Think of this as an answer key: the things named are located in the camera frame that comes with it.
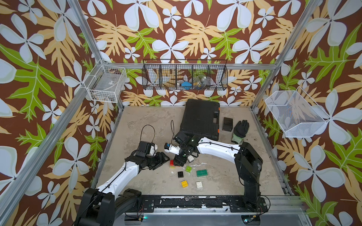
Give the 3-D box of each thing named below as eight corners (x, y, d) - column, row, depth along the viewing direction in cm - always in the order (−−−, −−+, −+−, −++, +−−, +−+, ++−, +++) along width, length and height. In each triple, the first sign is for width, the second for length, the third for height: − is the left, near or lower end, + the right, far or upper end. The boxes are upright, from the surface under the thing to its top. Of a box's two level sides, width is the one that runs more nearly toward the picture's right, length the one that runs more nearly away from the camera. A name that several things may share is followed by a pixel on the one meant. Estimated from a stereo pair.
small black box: (221, 129, 107) (223, 127, 104) (223, 119, 113) (224, 117, 110) (231, 132, 105) (232, 129, 103) (232, 121, 112) (233, 119, 109)
